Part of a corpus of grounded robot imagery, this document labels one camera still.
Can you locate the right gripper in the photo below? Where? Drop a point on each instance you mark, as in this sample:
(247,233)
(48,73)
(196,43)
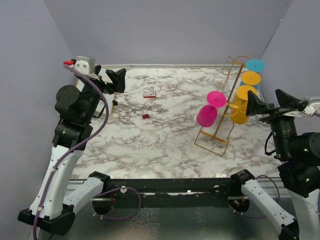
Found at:
(287,102)

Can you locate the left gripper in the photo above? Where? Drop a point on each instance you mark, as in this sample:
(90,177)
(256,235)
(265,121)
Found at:
(117,78)

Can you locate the gold wire glass rack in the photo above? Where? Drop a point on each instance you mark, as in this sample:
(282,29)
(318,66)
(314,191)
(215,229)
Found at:
(219,133)

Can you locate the clear wine glass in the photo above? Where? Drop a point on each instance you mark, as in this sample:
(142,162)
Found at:
(221,84)

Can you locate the pink plastic wine glass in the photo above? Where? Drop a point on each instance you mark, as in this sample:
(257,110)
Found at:
(208,114)

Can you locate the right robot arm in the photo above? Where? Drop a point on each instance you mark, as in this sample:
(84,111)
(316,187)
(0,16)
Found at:
(299,171)

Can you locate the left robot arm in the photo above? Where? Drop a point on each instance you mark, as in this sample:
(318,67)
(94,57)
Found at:
(52,210)

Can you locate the rear yellow wine glass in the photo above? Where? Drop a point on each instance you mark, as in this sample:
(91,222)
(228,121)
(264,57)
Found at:
(250,78)

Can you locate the yellow wine glass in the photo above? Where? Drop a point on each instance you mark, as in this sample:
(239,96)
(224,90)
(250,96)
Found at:
(238,115)
(250,78)

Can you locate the front yellow wine glass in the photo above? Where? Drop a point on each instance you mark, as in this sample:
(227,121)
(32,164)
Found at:
(238,115)

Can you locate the blue plastic wine glass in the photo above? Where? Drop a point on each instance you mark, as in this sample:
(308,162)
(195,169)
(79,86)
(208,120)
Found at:
(254,65)

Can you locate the small red white box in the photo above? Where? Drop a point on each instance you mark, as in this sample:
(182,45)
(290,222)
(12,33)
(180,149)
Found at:
(149,94)

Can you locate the small red cylinder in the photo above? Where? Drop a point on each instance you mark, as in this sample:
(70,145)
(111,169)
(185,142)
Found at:
(145,116)

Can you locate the black base crossbar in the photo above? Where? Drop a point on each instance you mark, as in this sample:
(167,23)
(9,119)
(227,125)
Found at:
(167,193)

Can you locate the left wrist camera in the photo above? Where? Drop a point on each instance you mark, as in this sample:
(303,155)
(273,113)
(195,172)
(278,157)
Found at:
(85,65)

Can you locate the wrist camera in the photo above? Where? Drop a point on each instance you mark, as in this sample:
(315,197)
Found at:
(85,65)
(313,106)

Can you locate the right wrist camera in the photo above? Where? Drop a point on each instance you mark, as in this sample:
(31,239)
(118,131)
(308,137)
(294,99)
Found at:
(313,106)

